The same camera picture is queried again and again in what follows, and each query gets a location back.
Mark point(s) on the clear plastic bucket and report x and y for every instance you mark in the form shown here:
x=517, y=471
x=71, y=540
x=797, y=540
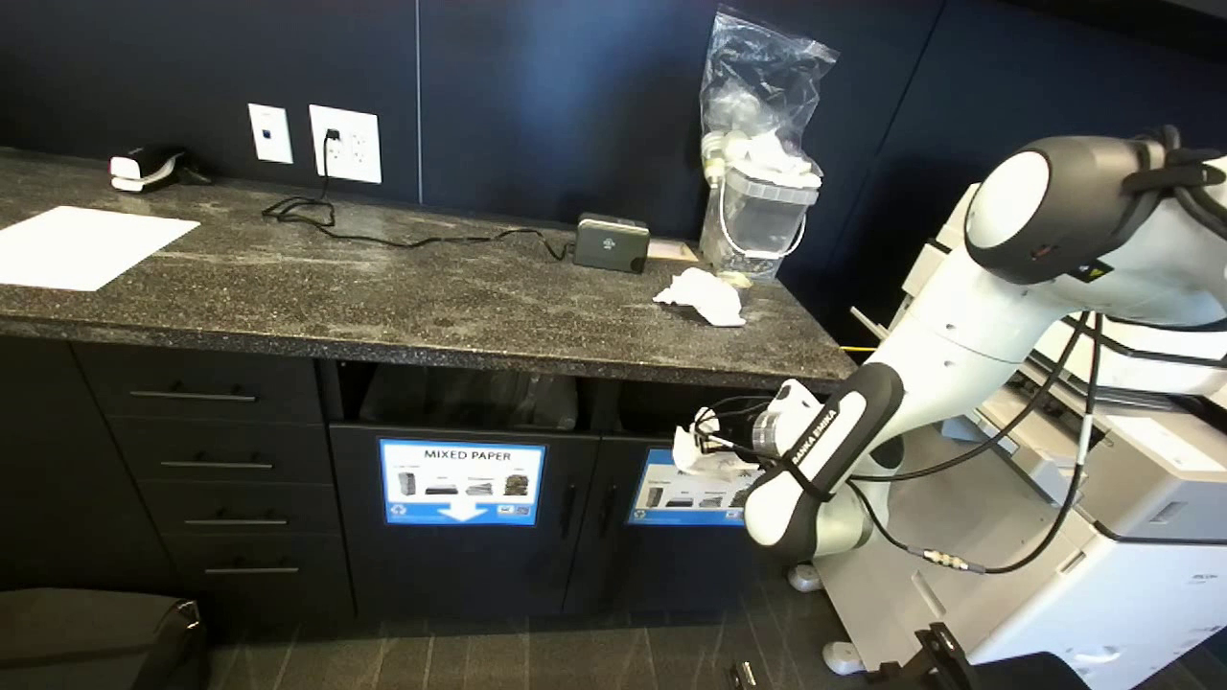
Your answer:
x=762, y=217

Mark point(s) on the black bag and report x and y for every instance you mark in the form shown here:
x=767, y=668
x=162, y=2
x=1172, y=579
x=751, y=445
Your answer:
x=91, y=638

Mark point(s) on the blue label with down arrow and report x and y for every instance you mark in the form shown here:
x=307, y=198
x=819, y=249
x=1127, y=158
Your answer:
x=463, y=479

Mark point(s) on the large white outlet plate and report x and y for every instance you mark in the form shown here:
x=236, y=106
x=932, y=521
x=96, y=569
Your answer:
x=346, y=142

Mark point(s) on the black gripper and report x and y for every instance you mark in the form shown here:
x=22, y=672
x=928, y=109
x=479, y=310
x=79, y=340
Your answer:
x=730, y=428

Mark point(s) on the large white office printer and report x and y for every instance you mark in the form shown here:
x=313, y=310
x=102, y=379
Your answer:
x=1125, y=560

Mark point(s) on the flat white paper sheet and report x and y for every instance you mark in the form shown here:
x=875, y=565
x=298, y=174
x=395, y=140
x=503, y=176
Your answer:
x=80, y=245

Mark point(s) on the clear plastic bag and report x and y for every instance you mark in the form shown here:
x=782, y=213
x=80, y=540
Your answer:
x=767, y=79

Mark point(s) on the small grey power adapter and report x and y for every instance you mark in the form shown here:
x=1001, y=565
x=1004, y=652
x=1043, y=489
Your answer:
x=610, y=244

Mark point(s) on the small white wall plate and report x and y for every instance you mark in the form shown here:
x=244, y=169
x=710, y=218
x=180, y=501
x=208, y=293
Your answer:
x=268, y=130

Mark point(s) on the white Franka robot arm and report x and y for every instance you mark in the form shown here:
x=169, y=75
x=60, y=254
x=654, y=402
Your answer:
x=970, y=319

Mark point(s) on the white power adapter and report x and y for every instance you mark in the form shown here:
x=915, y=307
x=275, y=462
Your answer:
x=140, y=169

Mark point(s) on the blue label with up arrow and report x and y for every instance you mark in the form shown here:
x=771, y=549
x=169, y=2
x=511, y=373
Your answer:
x=658, y=501

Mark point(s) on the plain dark cabinet door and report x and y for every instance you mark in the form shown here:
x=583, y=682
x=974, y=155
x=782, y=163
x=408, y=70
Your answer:
x=62, y=471

